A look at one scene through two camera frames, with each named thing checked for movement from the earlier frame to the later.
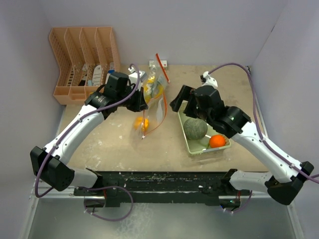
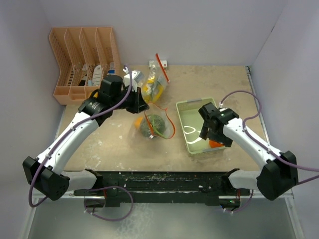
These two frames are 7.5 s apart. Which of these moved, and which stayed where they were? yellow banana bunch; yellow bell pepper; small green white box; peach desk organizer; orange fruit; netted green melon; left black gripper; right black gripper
Moved: right black gripper; netted green melon
Stayed: orange fruit; small green white box; yellow bell pepper; peach desk organizer; left black gripper; yellow banana bunch
